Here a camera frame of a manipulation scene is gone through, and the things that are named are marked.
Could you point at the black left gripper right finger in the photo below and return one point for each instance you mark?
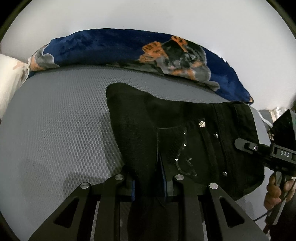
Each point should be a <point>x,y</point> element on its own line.
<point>209,213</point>

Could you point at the blue floral fleece blanket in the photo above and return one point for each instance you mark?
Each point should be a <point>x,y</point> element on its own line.
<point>145,51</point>

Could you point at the black pants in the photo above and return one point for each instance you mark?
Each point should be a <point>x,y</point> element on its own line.
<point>198,139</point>

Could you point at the right hand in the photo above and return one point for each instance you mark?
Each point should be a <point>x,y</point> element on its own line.
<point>272,197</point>

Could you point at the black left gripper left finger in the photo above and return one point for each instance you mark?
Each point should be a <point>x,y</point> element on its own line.
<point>73,219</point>

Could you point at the white floral pillow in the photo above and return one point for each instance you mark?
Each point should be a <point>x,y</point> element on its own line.
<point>13,75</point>

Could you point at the grey mesh mattress pad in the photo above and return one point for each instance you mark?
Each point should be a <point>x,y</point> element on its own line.
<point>56,133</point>

